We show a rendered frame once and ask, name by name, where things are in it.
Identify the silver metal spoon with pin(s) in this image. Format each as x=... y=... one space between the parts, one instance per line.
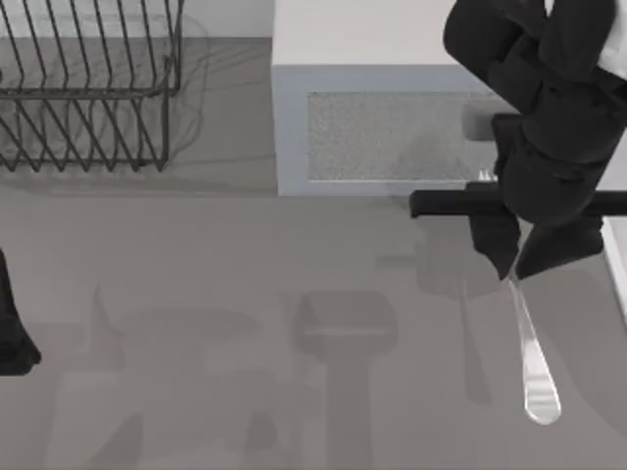
x=536 y=372

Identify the pale grey rounded box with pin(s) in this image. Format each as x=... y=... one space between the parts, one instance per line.
x=477 y=122

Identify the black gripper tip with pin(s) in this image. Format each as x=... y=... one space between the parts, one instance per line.
x=12 y=323

